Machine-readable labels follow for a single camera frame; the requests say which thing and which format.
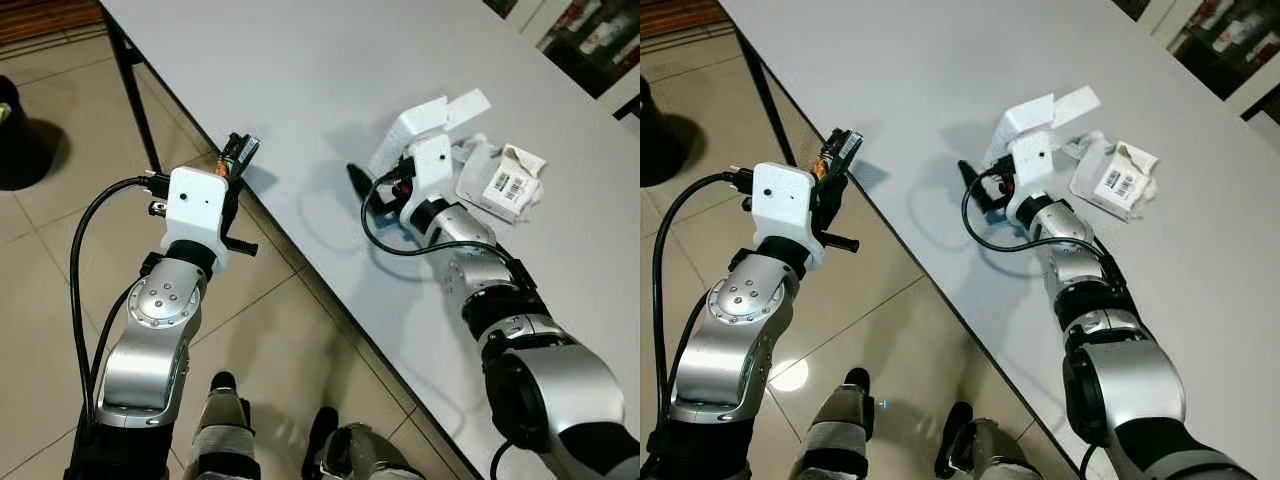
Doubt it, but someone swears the robot right leg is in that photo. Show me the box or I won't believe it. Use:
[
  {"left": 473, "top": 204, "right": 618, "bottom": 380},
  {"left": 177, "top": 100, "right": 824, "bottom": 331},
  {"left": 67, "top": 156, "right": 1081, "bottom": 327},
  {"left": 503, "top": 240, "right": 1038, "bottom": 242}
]
[
  {"left": 935, "top": 400, "right": 1031, "bottom": 480},
  {"left": 305, "top": 405, "right": 426, "bottom": 480}
]

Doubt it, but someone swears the black table leg frame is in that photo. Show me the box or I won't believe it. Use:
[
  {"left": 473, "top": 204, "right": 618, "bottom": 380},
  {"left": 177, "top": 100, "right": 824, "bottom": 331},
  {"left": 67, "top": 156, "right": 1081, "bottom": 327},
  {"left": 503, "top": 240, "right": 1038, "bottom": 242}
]
[
  {"left": 735, "top": 30, "right": 801, "bottom": 166},
  {"left": 105, "top": 10, "right": 166, "bottom": 176}
]

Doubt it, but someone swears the white cardboard box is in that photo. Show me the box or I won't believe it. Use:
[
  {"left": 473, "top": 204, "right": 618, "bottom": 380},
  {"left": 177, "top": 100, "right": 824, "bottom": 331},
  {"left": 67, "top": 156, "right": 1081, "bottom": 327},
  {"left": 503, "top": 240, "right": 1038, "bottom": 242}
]
[
  {"left": 368, "top": 88, "right": 493, "bottom": 179},
  {"left": 982, "top": 87, "right": 1101, "bottom": 171}
]

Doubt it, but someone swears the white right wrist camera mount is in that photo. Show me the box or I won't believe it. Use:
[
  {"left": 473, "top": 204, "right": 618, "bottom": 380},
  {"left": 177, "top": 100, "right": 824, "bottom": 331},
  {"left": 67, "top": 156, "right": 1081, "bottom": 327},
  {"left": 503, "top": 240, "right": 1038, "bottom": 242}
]
[
  {"left": 398, "top": 133, "right": 456, "bottom": 216},
  {"left": 1005, "top": 130, "right": 1056, "bottom": 223}
]

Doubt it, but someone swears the white framed glass cabinet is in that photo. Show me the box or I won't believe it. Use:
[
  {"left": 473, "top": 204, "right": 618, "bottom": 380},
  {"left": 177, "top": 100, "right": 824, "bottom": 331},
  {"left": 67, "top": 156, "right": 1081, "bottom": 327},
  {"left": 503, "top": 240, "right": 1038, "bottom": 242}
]
[
  {"left": 1110, "top": 0, "right": 1280, "bottom": 116},
  {"left": 485, "top": 0, "right": 641, "bottom": 121}
]

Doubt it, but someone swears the robot left leg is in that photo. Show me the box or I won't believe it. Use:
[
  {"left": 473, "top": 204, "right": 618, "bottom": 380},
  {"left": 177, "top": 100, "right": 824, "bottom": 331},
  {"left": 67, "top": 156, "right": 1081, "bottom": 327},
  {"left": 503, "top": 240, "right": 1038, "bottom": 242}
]
[
  {"left": 190, "top": 372, "right": 261, "bottom": 480},
  {"left": 795, "top": 368, "right": 876, "bottom": 480}
]

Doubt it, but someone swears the black rubbish bin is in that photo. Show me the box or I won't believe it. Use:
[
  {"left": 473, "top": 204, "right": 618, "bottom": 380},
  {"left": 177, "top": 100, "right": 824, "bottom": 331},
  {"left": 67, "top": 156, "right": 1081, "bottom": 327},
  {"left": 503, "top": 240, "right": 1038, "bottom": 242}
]
[
  {"left": 0, "top": 75, "right": 51, "bottom": 191},
  {"left": 640, "top": 75, "right": 666, "bottom": 186}
]

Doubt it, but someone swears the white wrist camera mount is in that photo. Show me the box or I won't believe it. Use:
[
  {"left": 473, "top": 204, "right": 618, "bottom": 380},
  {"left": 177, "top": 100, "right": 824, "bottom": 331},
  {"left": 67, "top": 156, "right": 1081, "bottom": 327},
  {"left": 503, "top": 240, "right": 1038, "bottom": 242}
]
[
  {"left": 162, "top": 167, "right": 231, "bottom": 271},
  {"left": 398, "top": 133, "right": 456, "bottom": 216},
  {"left": 750, "top": 162, "right": 826, "bottom": 269},
  {"left": 1005, "top": 130, "right": 1056, "bottom": 223}
]

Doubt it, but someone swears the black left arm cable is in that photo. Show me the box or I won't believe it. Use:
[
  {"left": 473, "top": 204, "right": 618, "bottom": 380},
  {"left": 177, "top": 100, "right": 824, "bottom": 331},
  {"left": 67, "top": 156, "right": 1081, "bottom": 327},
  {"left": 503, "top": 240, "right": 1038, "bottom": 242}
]
[
  {"left": 652, "top": 170, "right": 756, "bottom": 421},
  {"left": 70, "top": 175, "right": 171, "bottom": 421}
]

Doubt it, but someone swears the robot leg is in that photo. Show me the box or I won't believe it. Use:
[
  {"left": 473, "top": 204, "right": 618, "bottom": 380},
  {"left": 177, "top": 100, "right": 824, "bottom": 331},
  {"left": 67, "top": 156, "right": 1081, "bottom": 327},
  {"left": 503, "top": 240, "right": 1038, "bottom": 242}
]
[
  {"left": 305, "top": 405, "right": 426, "bottom": 480},
  {"left": 935, "top": 400, "right": 1031, "bottom": 480},
  {"left": 795, "top": 368, "right": 876, "bottom": 480},
  {"left": 190, "top": 372, "right": 261, "bottom": 480}
]

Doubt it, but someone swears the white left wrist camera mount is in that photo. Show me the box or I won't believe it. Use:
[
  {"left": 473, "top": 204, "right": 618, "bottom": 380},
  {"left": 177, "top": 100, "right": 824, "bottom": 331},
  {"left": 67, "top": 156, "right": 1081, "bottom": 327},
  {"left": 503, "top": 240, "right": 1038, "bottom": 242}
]
[
  {"left": 162, "top": 167, "right": 231, "bottom": 271},
  {"left": 750, "top": 162, "right": 826, "bottom": 269}
]

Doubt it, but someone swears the crumpled white barcode packet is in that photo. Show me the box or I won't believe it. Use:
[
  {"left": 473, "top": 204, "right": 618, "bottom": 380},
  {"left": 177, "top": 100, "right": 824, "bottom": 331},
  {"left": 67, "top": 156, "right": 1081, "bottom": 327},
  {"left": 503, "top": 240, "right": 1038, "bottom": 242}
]
[
  {"left": 1068, "top": 130, "right": 1161, "bottom": 211},
  {"left": 455, "top": 133, "right": 548, "bottom": 224}
]

